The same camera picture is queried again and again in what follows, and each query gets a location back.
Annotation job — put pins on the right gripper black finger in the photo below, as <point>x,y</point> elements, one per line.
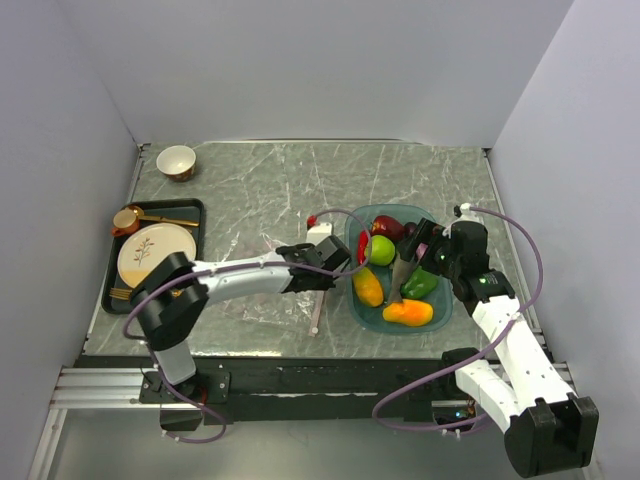
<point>411,249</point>
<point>426,232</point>

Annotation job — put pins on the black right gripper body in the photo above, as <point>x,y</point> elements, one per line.
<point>438,257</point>

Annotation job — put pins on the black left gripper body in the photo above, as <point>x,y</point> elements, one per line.
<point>325,282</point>

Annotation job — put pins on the green apple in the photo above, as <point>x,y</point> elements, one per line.
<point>380,251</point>

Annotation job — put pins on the clear zip top bag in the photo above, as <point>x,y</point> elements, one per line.
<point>290,312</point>

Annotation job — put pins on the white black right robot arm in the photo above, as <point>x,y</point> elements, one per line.
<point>547,427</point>

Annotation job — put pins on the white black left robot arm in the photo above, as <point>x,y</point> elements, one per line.
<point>168,303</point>

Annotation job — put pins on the purple eggplant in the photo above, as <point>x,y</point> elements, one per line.
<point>409,229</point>

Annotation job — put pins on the dark red apple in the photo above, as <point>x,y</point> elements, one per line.
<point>388,227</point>

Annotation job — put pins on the translucent blue plastic container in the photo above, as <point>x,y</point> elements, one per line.
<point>440,298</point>

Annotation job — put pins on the green bell pepper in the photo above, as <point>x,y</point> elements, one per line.
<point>420,284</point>

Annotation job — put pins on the red chili pepper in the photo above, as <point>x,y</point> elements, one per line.
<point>363,242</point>

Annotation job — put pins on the orange green mango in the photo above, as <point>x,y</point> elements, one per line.
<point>368,288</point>

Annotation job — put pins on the yellow orange mango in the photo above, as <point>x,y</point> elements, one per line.
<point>408,312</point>

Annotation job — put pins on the black rectangular tray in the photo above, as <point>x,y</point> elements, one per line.
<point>187,209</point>

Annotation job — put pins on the white bowl brown outside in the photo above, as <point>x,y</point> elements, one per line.
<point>177,163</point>

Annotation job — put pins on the cream plate with leaf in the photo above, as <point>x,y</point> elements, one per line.
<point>143,251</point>

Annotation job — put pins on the gold spoon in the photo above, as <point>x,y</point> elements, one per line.
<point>139,212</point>

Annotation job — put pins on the small orange cup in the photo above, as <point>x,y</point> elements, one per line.
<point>125,222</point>

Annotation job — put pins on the gold fork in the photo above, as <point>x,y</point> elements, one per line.
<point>120,293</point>

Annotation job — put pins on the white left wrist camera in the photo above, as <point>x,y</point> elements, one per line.
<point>317,233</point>

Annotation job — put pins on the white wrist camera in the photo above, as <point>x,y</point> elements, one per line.
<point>465,212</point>
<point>317,233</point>

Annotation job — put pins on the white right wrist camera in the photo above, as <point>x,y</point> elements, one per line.
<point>465,212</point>

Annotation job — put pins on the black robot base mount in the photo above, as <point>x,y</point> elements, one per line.
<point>242,389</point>

